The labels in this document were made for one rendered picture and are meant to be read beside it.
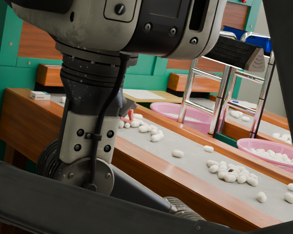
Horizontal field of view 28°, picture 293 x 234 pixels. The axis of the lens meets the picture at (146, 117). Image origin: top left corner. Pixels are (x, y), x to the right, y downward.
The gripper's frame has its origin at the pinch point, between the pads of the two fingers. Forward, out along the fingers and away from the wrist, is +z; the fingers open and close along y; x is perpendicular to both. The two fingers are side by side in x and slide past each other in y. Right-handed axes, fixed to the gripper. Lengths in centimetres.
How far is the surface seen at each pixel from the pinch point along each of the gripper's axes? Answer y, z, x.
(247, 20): 37, 47, -93
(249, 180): -52, 1, 0
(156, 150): -23.6, -5.8, 7.4
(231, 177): -49.7, -3.8, 3.5
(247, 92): 115, 174, -132
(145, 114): 7.6, 10.3, -9.0
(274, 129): -8, 56, -48
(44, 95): 21.1, -18.0, 12.5
